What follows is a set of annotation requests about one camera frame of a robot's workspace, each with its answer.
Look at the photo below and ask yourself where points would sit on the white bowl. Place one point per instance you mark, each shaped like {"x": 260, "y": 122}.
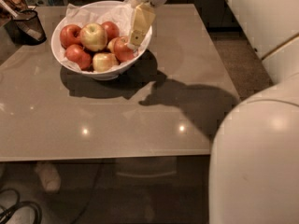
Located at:
{"x": 102, "y": 73}

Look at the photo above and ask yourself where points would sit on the red apple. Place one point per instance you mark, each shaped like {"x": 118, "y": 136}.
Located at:
{"x": 69, "y": 35}
{"x": 76, "y": 54}
{"x": 122, "y": 51}
{"x": 112, "y": 29}

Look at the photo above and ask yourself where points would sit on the white paper liner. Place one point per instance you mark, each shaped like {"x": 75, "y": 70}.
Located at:
{"x": 115, "y": 14}

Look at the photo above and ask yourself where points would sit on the yellow green apple top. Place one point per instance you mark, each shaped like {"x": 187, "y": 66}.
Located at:
{"x": 93, "y": 37}

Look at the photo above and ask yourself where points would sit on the yellow apple front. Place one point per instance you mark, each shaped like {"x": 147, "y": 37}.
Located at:
{"x": 102, "y": 62}

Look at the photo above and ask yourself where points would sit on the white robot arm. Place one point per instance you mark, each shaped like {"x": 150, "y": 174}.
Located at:
{"x": 254, "y": 160}

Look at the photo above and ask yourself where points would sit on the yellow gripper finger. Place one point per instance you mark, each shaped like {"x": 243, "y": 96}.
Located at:
{"x": 143, "y": 18}

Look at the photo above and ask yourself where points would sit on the black mesh pen cup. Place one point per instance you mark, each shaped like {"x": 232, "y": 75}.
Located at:
{"x": 29, "y": 27}

